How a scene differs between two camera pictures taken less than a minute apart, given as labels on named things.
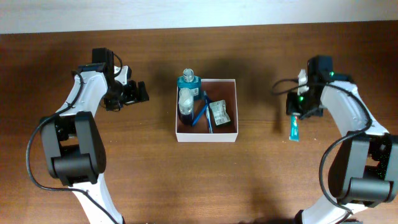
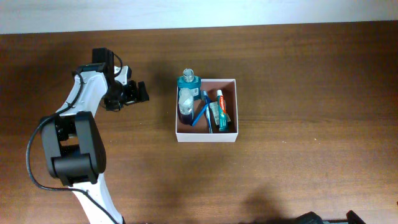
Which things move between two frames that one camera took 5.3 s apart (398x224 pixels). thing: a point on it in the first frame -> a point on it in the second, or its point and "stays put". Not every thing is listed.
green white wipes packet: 219,112 stays put
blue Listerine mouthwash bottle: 188,80 stays put
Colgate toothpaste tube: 293,134 -> 222,116
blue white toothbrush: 208,113 stays put
